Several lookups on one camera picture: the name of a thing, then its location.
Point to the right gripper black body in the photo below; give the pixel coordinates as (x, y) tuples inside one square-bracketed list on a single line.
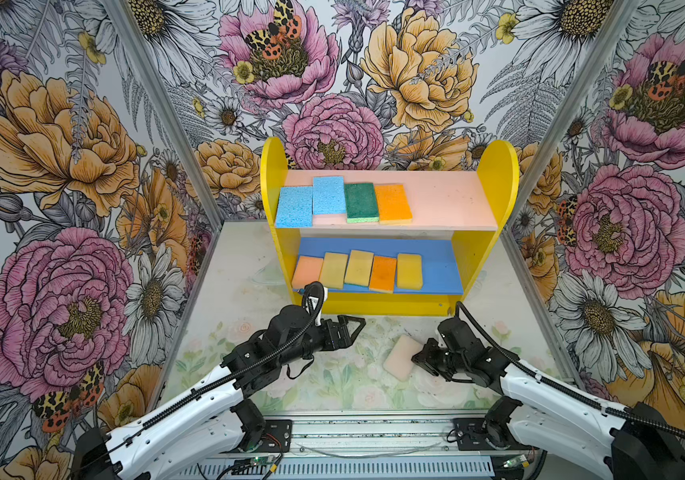
[(449, 364)]

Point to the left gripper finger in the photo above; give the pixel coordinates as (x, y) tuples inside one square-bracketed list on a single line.
[(350, 334), (353, 323)]

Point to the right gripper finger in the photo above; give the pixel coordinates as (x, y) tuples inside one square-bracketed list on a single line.
[(431, 348), (425, 363)]

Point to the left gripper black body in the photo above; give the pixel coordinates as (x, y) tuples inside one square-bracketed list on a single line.
[(322, 338)]

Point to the pale pink sponge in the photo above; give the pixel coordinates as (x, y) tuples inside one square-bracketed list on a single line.
[(399, 362)]

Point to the yellow sponge with green back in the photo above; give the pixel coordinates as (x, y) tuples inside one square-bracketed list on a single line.
[(333, 270)]

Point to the large yellow sponge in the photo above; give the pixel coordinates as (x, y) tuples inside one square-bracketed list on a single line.
[(358, 269)]

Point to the orange sponge front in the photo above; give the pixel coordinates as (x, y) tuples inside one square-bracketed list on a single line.
[(382, 276)]

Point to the pink orange sponge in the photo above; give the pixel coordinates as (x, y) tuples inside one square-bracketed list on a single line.
[(307, 271)]

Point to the small yellow sponge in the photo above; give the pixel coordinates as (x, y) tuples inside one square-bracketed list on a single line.
[(409, 272)]

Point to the yellow wooden two-tier shelf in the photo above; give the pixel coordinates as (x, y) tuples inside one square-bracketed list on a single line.
[(457, 217)]

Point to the green scouring pad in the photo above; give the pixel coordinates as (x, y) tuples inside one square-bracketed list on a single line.
[(361, 203)]

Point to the blue cellulose sponge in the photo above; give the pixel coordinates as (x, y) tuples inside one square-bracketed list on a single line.
[(328, 195)]

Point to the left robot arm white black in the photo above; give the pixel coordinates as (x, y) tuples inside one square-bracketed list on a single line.
[(216, 415)]

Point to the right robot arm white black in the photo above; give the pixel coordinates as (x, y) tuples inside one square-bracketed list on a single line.
[(533, 409)]

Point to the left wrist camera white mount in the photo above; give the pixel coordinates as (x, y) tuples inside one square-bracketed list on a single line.
[(314, 296)]

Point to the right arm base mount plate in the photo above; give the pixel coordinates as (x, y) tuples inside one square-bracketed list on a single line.
[(469, 434)]

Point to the aluminium front rail frame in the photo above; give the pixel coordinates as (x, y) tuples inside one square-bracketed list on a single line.
[(371, 436)]

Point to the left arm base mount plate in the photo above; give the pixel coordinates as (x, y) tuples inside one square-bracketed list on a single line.
[(275, 436)]

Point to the left aluminium corner post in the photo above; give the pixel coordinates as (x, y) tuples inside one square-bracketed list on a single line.
[(144, 65)]

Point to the aluminium corner post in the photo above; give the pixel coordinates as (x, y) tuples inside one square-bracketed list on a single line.
[(144, 65), (618, 18)]

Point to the right aluminium corner post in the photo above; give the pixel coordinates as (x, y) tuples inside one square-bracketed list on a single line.
[(618, 18)]

